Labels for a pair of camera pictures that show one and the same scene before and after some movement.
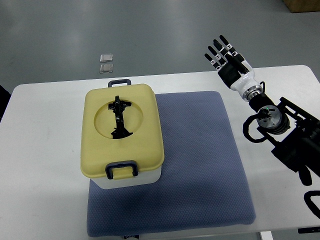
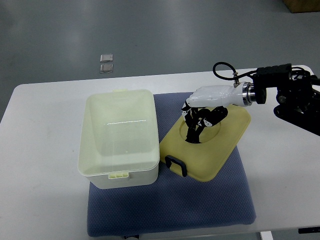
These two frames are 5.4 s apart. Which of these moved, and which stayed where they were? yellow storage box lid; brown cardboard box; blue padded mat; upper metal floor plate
Moved: yellow storage box lid
Stayed: upper metal floor plate; blue padded mat; brown cardboard box
